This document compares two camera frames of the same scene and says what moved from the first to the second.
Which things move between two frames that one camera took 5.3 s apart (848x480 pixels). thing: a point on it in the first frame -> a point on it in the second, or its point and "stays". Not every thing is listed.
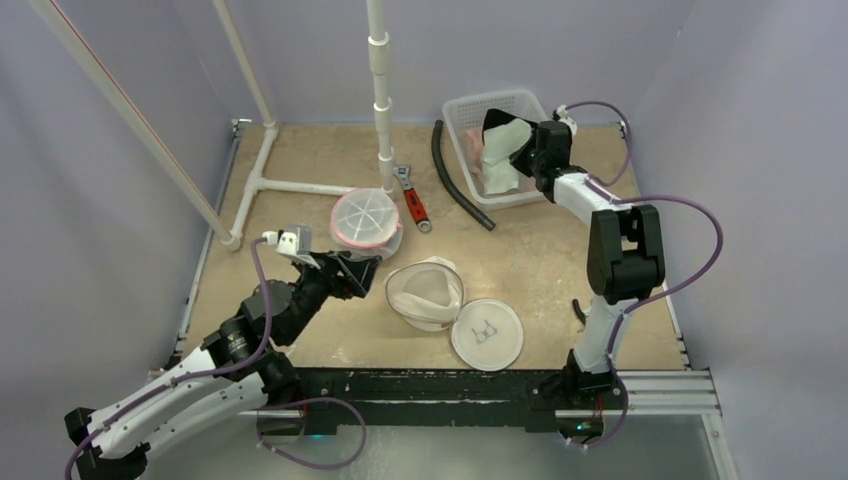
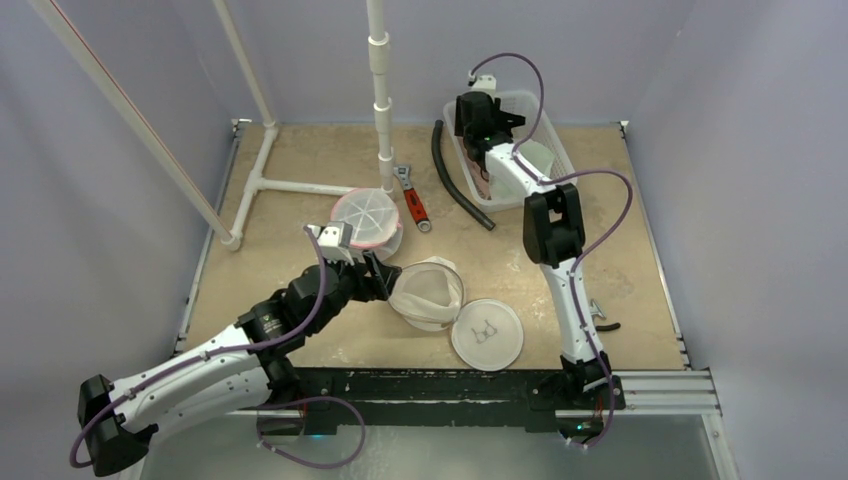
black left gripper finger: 359,272 -> 386,274
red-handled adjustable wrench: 416,207 stays
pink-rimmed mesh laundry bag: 365,223 stays
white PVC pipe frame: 257,183 stays
